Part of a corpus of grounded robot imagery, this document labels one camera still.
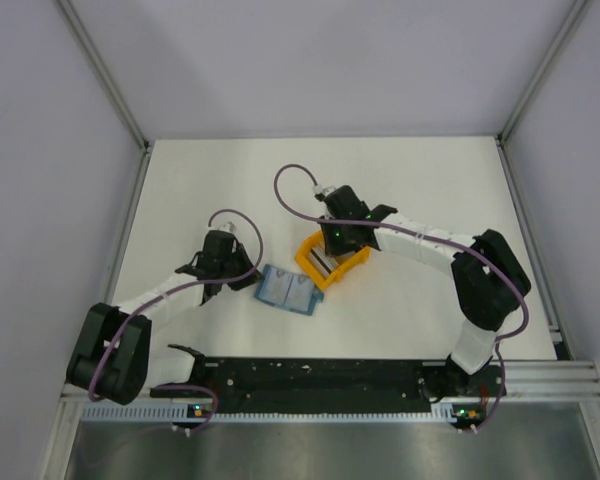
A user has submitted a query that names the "white credit card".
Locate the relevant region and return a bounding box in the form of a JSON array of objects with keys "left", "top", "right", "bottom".
[
  {"left": 285, "top": 275, "right": 314, "bottom": 314},
  {"left": 258, "top": 266, "right": 292, "bottom": 306}
]

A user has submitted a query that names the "orange plastic card stand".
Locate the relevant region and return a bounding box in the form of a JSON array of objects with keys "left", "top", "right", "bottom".
[{"left": 294, "top": 231, "right": 371, "bottom": 293}]

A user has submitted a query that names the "blue leather card holder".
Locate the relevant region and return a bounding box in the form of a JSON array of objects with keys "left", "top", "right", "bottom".
[{"left": 254, "top": 264, "right": 324, "bottom": 316}]

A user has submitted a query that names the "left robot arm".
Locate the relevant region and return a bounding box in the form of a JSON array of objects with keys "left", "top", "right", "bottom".
[{"left": 66, "top": 222, "right": 262, "bottom": 405}]

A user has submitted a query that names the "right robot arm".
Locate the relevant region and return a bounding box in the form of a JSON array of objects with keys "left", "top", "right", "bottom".
[{"left": 313, "top": 185, "right": 531, "bottom": 396}]

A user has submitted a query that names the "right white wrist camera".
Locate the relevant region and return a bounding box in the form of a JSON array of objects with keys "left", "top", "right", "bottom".
[{"left": 312, "top": 184, "right": 336, "bottom": 202}]

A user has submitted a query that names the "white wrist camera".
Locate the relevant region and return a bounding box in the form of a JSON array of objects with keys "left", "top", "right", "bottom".
[
  {"left": 218, "top": 221, "right": 237, "bottom": 235},
  {"left": 312, "top": 184, "right": 336, "bottom": 202}
]

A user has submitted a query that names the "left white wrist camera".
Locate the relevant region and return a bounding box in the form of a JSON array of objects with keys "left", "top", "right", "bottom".
[{"left": 218, "top": 221, "right": 237, "bottom": 235}]

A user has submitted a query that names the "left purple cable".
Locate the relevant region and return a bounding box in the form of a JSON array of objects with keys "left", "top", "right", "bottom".
[{"left": 87, "top": 209, "right": 265, "bottom": 434}]

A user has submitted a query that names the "purple cable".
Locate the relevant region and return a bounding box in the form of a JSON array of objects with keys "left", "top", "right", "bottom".
[
  {"left": 273, "top": 164, "right": 530, "bottom": 434},
  {"left": 87, "top": 209, "right": 265, "bottom": 434}
]

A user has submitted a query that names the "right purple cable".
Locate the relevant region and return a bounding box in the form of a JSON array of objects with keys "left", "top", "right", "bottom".
[{"left": 273, "top": 164, "right": 530, "bottom": 434}]

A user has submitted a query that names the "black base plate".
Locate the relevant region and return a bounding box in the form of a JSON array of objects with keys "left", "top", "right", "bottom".
[{"left": 150, "top": 357, "right": 504, "bottom": 415}]

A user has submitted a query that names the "grey cable duct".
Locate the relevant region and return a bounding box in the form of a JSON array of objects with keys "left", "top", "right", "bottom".
[{"left": 81, "top": 402, "right": 457, "bottom": 424}]

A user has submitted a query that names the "aluminium frame rail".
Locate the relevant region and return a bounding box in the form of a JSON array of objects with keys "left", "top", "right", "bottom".
[{"left": 59, "top": 362, "right": 600, "bottom": 401}]

